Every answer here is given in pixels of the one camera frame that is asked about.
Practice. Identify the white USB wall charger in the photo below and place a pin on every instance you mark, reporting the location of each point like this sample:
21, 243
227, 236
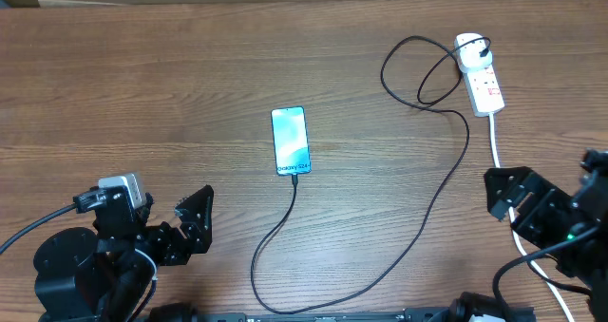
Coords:
472, 51

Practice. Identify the blue-screen Samsung smartphone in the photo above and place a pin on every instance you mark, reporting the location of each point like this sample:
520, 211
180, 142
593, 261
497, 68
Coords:
292, 151

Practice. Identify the white power extension strip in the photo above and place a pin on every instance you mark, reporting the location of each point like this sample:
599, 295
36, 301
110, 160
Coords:
484, 92

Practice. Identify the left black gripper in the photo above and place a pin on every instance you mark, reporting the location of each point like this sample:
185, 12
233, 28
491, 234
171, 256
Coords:
197, 232

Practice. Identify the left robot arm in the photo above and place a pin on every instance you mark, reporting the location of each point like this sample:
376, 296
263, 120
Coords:
109, 272

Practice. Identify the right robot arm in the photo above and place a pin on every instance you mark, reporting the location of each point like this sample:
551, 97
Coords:
572, 229

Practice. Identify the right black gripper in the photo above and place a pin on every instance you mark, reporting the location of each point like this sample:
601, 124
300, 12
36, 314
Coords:
545, 206

